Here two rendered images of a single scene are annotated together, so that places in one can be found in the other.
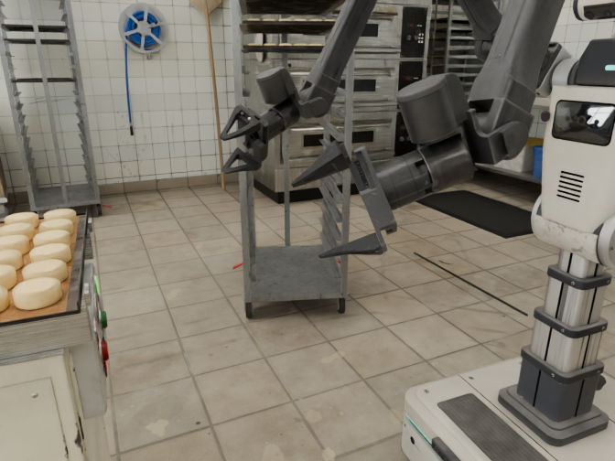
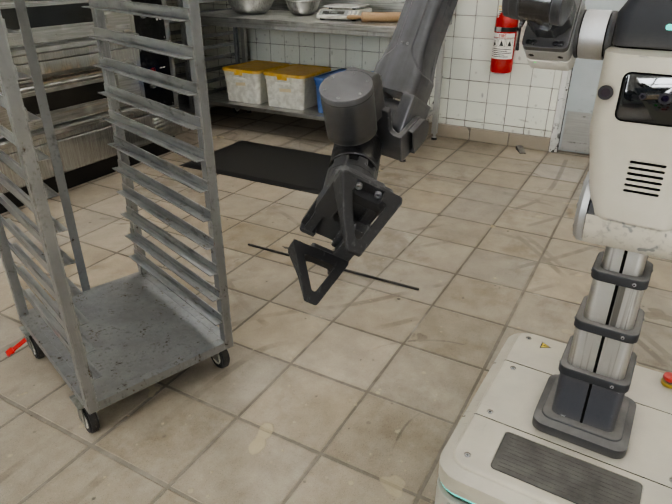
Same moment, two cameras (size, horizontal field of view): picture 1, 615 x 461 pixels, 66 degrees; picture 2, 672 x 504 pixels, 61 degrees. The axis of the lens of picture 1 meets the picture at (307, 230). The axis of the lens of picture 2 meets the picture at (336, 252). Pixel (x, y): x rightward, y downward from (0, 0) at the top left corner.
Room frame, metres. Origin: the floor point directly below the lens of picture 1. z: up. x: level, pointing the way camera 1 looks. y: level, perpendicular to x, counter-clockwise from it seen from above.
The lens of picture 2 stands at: (0.57, 0.45, 1.27)
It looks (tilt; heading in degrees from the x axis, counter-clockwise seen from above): 27 degrees down; 324
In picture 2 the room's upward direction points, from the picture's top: straight up
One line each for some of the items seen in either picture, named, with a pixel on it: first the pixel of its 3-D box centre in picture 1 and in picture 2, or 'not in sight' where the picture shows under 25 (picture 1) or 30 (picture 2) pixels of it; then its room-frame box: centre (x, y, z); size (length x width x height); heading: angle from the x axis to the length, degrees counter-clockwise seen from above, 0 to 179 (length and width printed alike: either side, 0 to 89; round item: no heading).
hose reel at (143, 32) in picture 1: (147, 71); not in sight; (4.46, 1.42, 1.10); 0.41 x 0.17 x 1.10; 115
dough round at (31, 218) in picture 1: (22, 221); not in sight; (0.77, 0.48, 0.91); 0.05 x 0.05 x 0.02
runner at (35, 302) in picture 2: (253, 251); (56, 325); (2.29, 0.28, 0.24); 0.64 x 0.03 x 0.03; 6
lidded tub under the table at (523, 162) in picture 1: (523, 154); (298, 86); (4.49, -2.05, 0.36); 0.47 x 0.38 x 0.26; 115
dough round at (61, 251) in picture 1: (50, 255); not in sight; (0.62, 0.36, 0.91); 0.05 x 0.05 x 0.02
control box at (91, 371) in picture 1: (89, 331); not in sight; (0.65, 0.34, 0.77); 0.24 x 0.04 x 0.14; 23
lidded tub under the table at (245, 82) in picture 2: not in sight; (257, 81); (4.85, -1.88, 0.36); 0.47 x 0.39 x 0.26; 113
